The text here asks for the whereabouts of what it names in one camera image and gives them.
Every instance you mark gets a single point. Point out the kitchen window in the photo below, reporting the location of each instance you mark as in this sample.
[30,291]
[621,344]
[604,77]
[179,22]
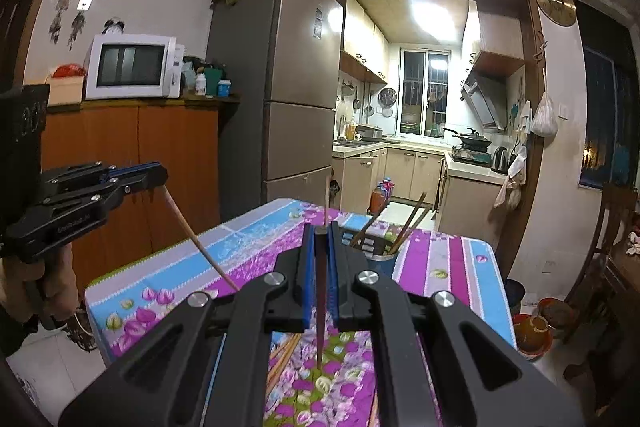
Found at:
[424,93]

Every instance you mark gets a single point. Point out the red plastic basin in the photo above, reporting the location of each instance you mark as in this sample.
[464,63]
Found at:
[533,335]

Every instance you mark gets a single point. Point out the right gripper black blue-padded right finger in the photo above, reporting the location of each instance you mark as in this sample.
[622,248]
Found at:
[350,280]

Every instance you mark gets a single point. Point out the white microwave oven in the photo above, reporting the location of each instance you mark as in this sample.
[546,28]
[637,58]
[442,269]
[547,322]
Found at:
[133,66]

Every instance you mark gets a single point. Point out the black wok on stove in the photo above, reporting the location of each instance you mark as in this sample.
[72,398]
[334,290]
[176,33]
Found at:
[472,140]

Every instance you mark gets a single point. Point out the wooden chopstick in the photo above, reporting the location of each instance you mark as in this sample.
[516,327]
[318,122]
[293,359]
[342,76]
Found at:
[373,415]
[413,226]
[320,254]
[413,213]
[186,228]
[281,357]
[360,235]
[326,201]

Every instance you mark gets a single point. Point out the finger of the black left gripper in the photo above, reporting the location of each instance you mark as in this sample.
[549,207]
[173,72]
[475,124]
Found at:
[147,182]

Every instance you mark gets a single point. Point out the person's left hand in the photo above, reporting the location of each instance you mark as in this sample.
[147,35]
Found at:
[47,289]

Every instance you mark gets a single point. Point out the white hanging plastic bag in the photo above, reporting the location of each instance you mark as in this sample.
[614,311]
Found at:
[544,123]

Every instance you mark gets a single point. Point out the black trash bin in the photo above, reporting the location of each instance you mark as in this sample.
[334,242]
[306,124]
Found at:
[515,292]

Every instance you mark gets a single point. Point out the steel electric kettle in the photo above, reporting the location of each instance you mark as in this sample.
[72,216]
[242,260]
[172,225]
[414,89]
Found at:
[500,161]

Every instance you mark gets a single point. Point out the dark wooden chair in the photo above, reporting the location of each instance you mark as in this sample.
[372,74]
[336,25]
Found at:
[614,219]

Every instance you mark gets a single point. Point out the grey tall refrigerator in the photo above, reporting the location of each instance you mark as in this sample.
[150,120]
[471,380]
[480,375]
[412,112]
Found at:
[281,58]

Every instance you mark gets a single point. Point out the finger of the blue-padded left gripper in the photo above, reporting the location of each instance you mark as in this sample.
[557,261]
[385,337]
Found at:
[135,170]

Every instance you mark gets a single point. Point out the steel range hood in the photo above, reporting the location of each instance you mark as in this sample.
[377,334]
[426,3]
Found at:
[487,99]

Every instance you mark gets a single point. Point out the blue perforated utensil holder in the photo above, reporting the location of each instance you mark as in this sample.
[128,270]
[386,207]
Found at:
[376,249]

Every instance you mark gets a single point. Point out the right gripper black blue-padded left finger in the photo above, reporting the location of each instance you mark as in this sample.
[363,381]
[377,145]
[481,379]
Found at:
[289,309]

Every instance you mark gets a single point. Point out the gold round wall clock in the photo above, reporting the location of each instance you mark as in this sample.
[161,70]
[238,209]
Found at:
[561,12]

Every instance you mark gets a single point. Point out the cardboard box on cabinet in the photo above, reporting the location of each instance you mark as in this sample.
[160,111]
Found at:
[65,90]

